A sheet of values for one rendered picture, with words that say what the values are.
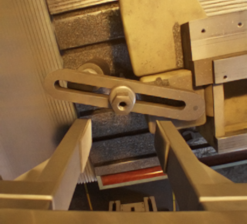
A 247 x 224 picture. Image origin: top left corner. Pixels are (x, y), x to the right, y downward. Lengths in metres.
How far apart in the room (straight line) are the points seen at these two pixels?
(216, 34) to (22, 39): 0.56
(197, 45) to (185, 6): 0.08
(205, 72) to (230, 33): 0.07
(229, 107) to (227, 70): 0.13
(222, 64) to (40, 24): 0.53
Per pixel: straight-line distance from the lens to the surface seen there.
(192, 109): 0.32
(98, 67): 0.40
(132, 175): 0.73
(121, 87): 0.27
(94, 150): 0.64
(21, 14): 0.68
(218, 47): 0.34
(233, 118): 0.46
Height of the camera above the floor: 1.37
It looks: 74 degrees down
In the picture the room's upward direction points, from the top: 177 degrees clockwise
